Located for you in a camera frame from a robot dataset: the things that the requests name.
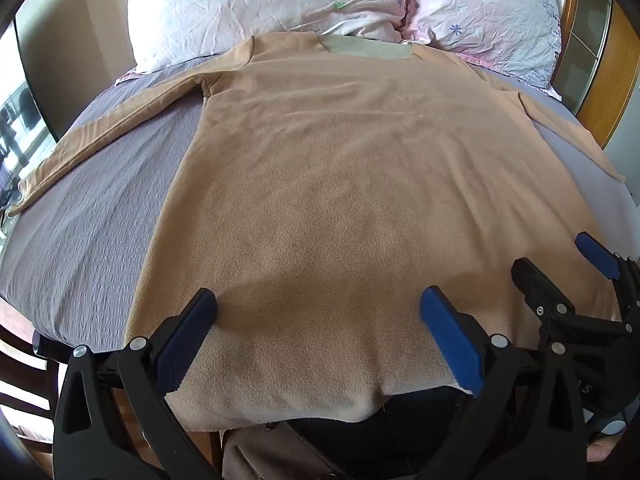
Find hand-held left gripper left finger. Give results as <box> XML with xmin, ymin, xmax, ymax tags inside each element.
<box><xmin>52</xmin><ymin>287</ymin><xmax>219</xmax><ymax>480</ymax></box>

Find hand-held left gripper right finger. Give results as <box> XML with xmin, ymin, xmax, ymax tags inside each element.
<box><xmin>419</xmin><ymin>286</ymin><xmax>587</xmax><ymax>480</ymax></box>

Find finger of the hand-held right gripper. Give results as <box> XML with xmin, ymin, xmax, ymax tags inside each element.
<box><xmin>511</xmin><ymin>258</ymin><xmax>577</xmax><ymax>322</ymax></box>
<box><xmin>574</xmin><ymin>231</ymin><xmax>640</xmax><ymax>322</ymax></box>

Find tan long-sleeved shirt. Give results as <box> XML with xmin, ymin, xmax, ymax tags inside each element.
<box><xmin>9</xmin><ymin>31</ymin><xmax>627</xmax><ymax>426</ymax></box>

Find person's right hand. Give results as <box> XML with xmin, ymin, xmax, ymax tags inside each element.
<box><xmin>586</xmin><ymin>434</ymin><xmax>617</xmax><ymax>463</ymax></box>

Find person's dark trousers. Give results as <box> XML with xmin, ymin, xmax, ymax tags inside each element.
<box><xmin>292</xmin><ymin>387</ymin><xmax>471</xmax><ymax>480</ymax></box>

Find bed with grey sheet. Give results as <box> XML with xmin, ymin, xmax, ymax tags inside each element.
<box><xmin>0</xmin><ymin>52</ymin><xmax>640</xmax><ymax>361</ymax></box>

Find brown cloth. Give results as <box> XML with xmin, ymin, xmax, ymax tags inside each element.
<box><xmin>222</xmin><ymin>421</ymin><xmax>346</xmax><ymax>480</ymax></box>

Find dark wooden chair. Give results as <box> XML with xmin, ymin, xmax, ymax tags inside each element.
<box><xmin>0</xmin><ymin>327</ymin><xmax>63</xmax><ymax>441</ymax></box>

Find wooden cabinet with glass panels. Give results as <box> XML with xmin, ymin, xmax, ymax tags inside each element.
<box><xmin>551</xmin><ymin>0</ymin><xmax>640</xmax><ymax>151</ymax></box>

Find window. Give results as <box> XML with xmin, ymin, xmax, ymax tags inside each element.
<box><xmin>0</xmin><ymin>20</ymin><xmax>53</xmax><ymax>221</ymax></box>

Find pink floral pillow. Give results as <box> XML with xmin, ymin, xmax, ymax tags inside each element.
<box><xmin>400</xmin><ymin>0</ymin><xmax>563</xmax><ymax>98</ymax></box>

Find white floral pillow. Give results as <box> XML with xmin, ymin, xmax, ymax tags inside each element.
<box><xmin>116</xmin><ymin>0</ymin><xmax>412</xmax><ymax>86</ymax></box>

